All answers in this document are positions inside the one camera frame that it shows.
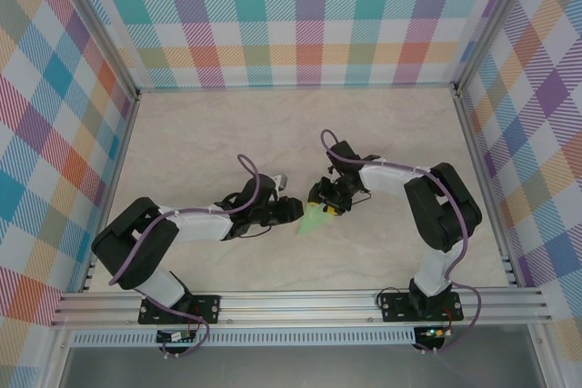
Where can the light green paper sheet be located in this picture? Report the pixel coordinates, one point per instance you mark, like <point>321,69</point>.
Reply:
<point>311,222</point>

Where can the thin aluminium back rail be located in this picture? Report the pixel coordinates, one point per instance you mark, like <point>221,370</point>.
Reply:
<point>295,87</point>

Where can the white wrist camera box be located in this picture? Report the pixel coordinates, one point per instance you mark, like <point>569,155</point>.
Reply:
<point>282,181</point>
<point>328,179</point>

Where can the aluminium frame leg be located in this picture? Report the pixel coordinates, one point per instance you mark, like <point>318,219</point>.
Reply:
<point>57,361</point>
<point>538,361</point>

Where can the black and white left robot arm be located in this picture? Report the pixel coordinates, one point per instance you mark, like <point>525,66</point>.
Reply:
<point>132,242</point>

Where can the wide aluminium mounting rail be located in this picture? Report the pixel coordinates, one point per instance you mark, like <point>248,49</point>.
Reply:
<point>295,308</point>

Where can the aluminium table side rail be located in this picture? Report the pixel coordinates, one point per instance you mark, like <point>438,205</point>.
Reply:
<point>476,156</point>
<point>122,152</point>

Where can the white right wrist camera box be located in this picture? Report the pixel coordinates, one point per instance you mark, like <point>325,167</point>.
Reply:
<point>328,179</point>

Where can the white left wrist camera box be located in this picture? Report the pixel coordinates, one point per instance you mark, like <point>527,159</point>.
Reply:
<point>282,181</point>

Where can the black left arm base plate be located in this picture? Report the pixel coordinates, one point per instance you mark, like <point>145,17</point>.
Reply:
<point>204,308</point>

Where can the aluminium frame post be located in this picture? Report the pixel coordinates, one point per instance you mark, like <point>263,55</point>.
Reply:
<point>99,24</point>
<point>492,20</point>

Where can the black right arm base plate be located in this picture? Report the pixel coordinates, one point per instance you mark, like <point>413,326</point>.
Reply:
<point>395,311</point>

